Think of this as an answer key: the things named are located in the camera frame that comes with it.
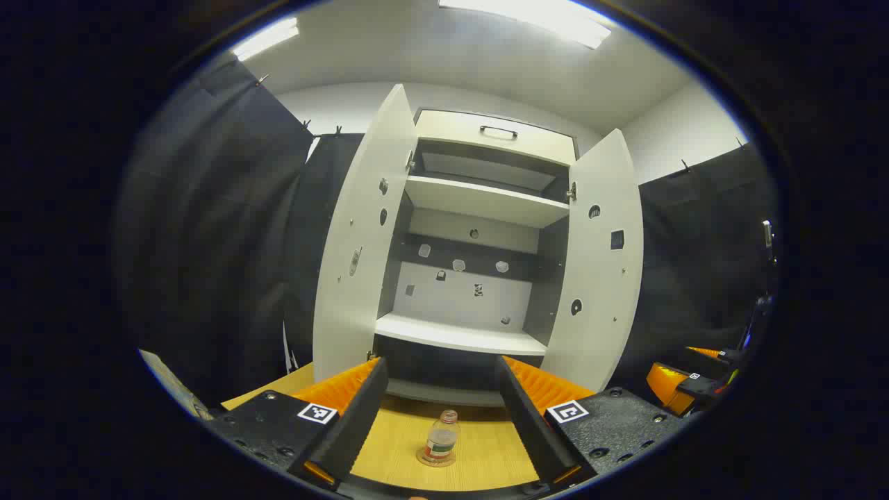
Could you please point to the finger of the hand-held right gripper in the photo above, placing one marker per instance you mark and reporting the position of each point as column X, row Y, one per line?
column 733, row 356
column 705, row 387

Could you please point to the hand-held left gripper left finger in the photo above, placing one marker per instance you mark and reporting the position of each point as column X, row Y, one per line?
column 351, row 430

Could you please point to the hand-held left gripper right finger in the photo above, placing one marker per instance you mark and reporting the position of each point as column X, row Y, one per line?
column 531, row 430

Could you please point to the white cabinet door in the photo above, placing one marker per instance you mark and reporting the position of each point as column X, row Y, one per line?
column 361, row 229
column 597, row 278

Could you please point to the small grey metal object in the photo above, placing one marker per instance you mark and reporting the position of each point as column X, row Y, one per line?
column 767, row 236

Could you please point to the black backdrop cloth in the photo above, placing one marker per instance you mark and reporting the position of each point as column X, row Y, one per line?
column 208, row 243
column 694, row 264

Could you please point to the white cabinet shelf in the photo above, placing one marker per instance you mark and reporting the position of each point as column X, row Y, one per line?
column 458, row 335
column 479, row 201

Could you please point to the white cabinet dark interior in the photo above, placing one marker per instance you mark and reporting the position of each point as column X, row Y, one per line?
column 472, row 292

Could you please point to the metal door hinge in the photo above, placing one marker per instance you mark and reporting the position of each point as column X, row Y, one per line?
column 410, row 161
column 571, row 192

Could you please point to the white cabinet flap panel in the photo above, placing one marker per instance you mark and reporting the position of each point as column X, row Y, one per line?
column 451, row 132

